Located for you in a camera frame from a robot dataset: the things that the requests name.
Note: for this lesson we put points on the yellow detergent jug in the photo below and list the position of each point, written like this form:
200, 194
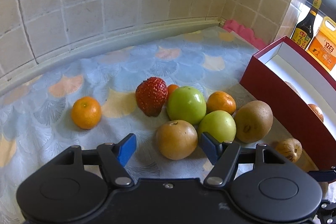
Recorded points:
322, 46

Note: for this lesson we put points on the dark soy sauce bottle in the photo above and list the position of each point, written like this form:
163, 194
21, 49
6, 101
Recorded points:
303, 32

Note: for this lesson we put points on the floral blue tablecloth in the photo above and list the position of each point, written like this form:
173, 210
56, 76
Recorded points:
50, 167

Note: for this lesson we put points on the pink cloth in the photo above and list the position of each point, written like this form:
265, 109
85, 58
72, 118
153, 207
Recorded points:
245, 33

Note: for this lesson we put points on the red strawberry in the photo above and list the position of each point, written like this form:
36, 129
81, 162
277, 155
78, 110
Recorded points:
151, 95

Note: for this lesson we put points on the small cherry tomato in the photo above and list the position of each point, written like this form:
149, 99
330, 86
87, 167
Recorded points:
171, 88

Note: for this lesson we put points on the large green apple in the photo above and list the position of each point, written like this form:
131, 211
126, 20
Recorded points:
188, 104

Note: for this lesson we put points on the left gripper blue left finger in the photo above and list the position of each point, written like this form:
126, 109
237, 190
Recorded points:
113, 159

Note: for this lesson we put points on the mandarin orange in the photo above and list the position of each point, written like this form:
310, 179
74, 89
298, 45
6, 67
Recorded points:
86, 113

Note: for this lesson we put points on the brown kiwi with sticker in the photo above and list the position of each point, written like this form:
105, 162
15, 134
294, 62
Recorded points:
253, 121

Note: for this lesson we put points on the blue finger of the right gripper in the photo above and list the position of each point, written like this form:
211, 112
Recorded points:
324, 175

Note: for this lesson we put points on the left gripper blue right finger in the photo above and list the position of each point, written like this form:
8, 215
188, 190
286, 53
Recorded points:
224, 157

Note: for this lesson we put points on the brown kiwi in box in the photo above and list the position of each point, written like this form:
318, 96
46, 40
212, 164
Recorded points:
293, 88

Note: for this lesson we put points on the red cardboard box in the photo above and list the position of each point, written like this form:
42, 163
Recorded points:
264, 77

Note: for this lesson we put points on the brown round pear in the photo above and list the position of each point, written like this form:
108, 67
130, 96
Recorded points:
176, 139

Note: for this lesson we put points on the small green apple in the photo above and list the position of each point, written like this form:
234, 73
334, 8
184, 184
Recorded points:
219, 124

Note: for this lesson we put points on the large orange in box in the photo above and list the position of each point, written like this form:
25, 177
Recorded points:
317, 110

